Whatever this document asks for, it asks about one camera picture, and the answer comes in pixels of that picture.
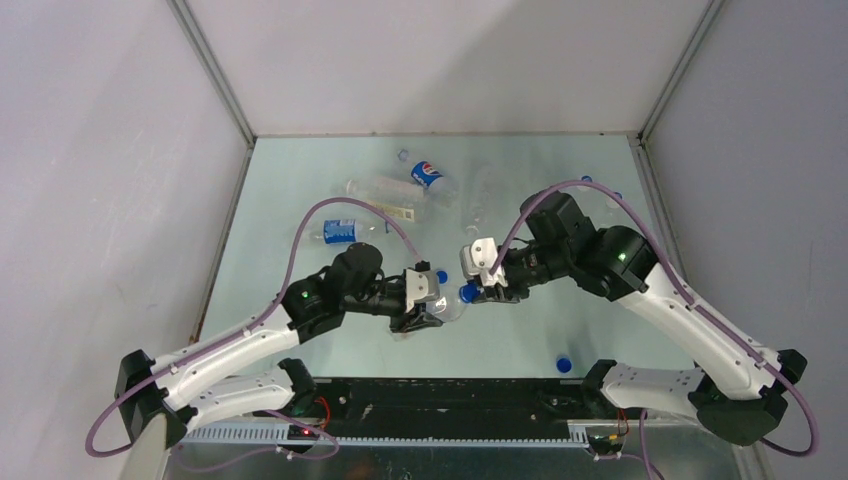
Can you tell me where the blue label pepsi bottle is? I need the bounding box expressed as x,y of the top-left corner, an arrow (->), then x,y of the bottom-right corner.
426,290 -> 467,323

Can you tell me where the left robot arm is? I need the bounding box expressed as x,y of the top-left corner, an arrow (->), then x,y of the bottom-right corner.
115,243 -> 448,447

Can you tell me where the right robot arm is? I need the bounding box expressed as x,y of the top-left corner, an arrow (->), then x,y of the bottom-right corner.
460,192 -> 807,446

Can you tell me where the small blue label bottle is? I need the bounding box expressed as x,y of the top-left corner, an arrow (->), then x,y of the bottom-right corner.
301,218 -> 393,246

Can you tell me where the clear unlabelled bottle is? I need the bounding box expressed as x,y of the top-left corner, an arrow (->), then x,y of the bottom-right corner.
460,163 -> 497,237

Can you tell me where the yellow label clear bottle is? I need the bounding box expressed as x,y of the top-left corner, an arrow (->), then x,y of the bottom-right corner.
339,176 -> 430,224

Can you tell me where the pepsi logo bottle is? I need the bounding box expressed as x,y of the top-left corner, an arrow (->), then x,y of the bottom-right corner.
396,149 -> 459,207

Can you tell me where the left circuit board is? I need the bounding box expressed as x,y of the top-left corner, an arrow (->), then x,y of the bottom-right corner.
287,424 -> 322,442

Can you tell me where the circuit board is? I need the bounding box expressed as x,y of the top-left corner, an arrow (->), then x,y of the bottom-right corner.
287,424 -> 322,442
586,431 -> 629,461

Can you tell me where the right circuit board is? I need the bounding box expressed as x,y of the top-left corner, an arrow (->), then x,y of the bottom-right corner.
586,431 -> 629,461

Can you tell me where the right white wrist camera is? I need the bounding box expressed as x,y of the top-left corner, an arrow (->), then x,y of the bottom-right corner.
459,237 -> 508,287

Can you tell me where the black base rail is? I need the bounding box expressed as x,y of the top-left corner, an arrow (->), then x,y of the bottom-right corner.
317,378 -> 616,441

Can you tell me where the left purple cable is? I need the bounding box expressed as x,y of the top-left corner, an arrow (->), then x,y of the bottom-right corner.
84,197 -> 425,458

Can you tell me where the purple cable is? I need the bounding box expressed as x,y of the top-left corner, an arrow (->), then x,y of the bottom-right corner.
84,197 -> 425,458
490,180 -> 820,458

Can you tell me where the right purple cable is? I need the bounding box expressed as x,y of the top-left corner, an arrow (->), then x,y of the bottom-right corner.
490,180 -> 820,458

